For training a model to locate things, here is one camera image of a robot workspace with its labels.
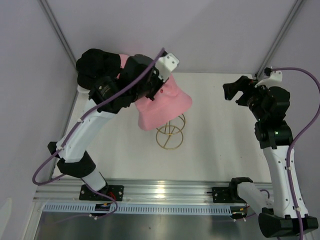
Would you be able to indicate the white plastic basket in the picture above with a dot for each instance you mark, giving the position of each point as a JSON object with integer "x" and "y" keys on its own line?
{"x": 82, "y": 90}

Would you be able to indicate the black mounting plate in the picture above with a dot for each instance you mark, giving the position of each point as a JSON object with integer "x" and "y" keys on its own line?
{"x": 221, "y": 195}
{"x": 116, "y": 192}

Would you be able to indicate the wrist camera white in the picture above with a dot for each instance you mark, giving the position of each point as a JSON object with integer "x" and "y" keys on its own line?
{"x": 165, "y": 65}
{"x": 272, "y": 78}

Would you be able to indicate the white slotted cable duct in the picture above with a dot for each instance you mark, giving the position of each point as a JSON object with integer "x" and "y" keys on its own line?
{"x": 123, "y": 208}

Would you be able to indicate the right corner aluminium profile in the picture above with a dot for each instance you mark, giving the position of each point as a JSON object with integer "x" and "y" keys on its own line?
{"x": 280, "y": 36}

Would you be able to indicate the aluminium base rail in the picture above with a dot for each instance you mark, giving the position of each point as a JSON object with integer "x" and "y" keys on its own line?
{"x": 162, "y": 192}

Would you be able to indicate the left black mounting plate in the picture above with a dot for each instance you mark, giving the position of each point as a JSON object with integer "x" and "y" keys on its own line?
{"x": 116, "y": 192}

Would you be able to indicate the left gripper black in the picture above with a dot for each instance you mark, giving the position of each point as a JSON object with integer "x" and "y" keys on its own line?
{"x": 159, "y": 83}

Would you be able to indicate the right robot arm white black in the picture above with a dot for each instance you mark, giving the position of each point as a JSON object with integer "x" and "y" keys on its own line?
{"x": 285, "y": 214}

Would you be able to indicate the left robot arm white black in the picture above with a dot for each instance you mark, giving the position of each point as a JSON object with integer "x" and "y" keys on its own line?
{"x": 114, "y": 81}

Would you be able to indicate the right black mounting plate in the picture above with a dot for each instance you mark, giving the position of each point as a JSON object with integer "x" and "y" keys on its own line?
{"x": 221, "y": 195}

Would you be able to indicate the gold wire hat stand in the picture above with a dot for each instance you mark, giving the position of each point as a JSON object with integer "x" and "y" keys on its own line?
{"x": 172, "y": 128}

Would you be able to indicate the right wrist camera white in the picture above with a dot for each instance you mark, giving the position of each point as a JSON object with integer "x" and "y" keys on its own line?
{"x": 272, "y": 78}

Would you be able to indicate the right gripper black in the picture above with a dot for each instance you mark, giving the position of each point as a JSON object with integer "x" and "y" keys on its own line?
{"x": 231, "y": 89}

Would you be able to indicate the black bucket hat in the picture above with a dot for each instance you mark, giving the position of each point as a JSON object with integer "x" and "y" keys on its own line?
{"x": 95, "y": 64}

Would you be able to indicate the corner aluminium profile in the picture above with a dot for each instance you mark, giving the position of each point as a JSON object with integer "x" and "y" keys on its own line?
{"x": 280, "y": 36}
{"x": 48, "y": 12}

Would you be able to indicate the left corner aluminium profile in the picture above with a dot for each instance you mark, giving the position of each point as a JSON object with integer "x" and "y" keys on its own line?
{"x": 48, "y": 12}

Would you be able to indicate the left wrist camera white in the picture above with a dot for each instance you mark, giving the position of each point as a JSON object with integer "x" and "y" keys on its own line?
{"x": 165, "y": 65}

